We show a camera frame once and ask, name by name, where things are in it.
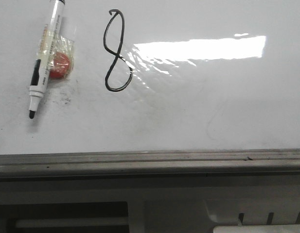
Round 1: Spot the red round magnet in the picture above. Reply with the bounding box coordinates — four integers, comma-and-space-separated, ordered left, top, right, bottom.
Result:
50, 52, 70, 79

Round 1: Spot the white black whiteboard marker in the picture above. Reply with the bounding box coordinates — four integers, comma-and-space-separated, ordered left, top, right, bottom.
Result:
29, 0, 65, 119

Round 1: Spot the white whiteboard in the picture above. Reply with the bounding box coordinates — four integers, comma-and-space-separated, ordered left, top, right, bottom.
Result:
0, 0, 300, 154

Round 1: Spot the white appliance panel below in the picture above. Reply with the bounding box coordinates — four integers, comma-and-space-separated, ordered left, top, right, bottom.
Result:
0, 176, 300, 233

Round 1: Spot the grey aluminium whiteboard frame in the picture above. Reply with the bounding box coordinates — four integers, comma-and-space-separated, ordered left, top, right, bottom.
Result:
0, 149, 300, 179

